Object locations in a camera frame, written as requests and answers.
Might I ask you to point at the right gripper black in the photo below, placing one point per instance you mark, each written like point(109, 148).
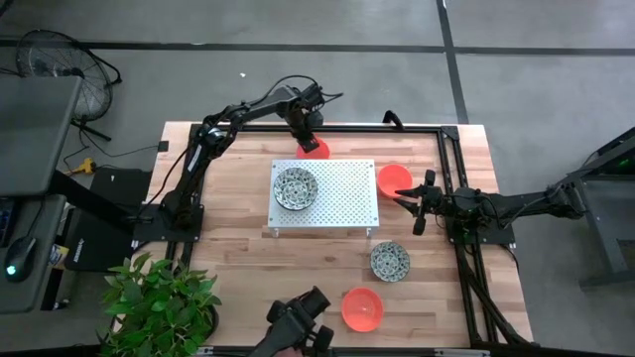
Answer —
point(429, 198)

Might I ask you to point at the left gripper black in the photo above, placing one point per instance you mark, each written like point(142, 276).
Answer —
point(303, 106)

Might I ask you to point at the orange plastic mini bowl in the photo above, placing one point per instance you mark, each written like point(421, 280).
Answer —
point(392, 177)
point(362, 310)
point(323, 152)

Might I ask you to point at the teal patterned mini bowl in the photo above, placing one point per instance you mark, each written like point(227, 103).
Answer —
point(295, 189)
point(390, 262)

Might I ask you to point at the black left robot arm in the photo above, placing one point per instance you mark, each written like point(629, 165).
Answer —
point(198, 163)

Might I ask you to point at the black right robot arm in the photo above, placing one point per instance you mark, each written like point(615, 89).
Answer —
point(521, 203)

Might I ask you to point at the white perforated metal rack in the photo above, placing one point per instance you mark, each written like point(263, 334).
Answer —
point(347, 198)

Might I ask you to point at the black table clamp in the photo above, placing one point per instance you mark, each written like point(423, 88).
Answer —
point(393, 119)

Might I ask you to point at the small black square pad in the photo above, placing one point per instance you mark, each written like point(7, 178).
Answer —
point(163, 146)

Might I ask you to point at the black controller device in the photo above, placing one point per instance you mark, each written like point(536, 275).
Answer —
point(292, 322)

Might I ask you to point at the dark grey equipment stand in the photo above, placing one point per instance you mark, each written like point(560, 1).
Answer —
point(605, 223)

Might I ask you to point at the black plant pot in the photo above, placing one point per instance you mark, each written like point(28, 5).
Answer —
point(214, 322)

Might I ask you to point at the green leafy plant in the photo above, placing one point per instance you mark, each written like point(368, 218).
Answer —
point(159, 302)

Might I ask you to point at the yellow plug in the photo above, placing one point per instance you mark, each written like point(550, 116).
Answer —
point(88, 166)

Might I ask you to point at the black diagonal support bar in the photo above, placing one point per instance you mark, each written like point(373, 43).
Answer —
point(94, 198)

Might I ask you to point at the black control box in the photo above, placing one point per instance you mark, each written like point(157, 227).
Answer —
point(99, 243)

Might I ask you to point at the black floor fan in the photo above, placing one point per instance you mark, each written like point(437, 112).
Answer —
point(74, 71)

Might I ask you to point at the grey raised desk panel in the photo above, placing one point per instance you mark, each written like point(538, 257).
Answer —
point(35, 134)

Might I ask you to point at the small printed packet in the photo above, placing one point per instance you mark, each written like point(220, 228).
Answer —
point(58, 255)

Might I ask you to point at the black computer mouse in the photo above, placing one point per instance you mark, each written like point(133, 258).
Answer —
point(21, 258)

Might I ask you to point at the grey side desk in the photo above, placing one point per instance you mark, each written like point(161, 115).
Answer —
point(35, 297)

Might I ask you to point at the black aluminium table frame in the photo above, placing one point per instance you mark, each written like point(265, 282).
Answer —
point(372, 128)

